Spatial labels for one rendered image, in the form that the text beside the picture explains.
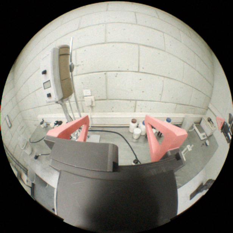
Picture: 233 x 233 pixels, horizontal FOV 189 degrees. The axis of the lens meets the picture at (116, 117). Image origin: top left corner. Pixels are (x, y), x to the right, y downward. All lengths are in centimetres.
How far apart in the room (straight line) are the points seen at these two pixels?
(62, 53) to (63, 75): 9
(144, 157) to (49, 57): 68
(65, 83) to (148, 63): 53
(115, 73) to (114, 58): 11
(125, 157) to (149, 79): 57
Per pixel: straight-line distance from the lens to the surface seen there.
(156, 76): 65
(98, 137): 63
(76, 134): 46
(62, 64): 31
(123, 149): 56
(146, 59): 62
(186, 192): 70
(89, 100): 63
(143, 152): 57
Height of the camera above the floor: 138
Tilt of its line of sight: 36 degrees down
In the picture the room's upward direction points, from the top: straight up
